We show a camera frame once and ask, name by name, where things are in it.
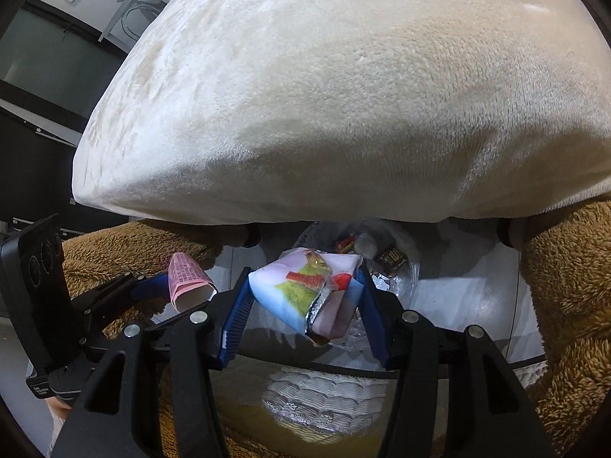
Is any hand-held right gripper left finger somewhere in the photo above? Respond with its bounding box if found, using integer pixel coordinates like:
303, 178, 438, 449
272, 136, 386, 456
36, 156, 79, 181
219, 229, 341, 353
50, 277, 256, 458

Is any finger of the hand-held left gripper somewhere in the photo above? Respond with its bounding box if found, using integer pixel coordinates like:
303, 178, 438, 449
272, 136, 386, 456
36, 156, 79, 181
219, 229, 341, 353
71, 273, 171, 318
85, 302, 188, 345

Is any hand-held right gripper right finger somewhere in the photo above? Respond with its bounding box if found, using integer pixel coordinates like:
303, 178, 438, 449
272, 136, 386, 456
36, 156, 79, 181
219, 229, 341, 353
356, 264, 557, 458

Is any pink snack box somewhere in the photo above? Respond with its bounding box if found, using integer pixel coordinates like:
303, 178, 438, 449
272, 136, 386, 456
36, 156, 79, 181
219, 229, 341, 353
167, 251, 219, 311

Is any clear plastic bag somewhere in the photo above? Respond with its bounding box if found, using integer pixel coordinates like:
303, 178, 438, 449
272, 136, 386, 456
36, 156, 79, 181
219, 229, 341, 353
293, 219, 423, 344

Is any dark brown chocolate wrapper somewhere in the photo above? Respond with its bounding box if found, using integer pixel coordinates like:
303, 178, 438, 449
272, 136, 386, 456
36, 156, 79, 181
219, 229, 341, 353
375, 245, 409, 275

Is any light blue foil snack packet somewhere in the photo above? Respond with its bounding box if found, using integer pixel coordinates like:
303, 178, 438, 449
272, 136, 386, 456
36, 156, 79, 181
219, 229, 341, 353
249, 247, 364, 348

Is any white quilted lace cloth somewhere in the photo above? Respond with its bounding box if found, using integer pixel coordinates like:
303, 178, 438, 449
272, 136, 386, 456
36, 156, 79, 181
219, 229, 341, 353
260, 369, 387, 432

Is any beige plush blanket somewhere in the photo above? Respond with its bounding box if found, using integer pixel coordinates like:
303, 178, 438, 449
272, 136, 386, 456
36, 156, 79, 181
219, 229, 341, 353
71, 0, 611, 225

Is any frosted glass door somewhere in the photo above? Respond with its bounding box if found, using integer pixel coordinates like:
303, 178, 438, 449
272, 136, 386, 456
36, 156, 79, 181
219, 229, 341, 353
0, 5, 129, 120

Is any clear chair with metal frame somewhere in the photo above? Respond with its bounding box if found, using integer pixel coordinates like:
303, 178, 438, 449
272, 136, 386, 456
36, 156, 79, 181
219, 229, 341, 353
119, 0, 165, 53

